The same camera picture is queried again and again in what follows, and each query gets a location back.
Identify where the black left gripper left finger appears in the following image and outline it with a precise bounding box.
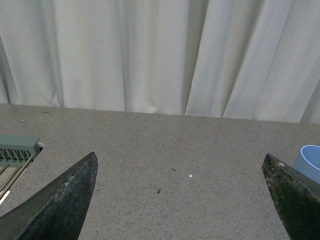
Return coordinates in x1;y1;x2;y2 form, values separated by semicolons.
0;152;98;240

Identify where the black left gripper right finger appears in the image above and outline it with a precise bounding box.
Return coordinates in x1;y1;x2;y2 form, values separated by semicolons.
262;154;320;240

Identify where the light blue plastic cup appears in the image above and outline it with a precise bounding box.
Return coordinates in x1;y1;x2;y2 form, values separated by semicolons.
293;145;320;184

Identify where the green slotted rack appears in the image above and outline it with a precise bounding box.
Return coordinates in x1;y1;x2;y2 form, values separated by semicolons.
0;133;45;203

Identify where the white pleated curtain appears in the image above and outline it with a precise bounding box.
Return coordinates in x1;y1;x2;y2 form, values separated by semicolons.
0;0;320;124

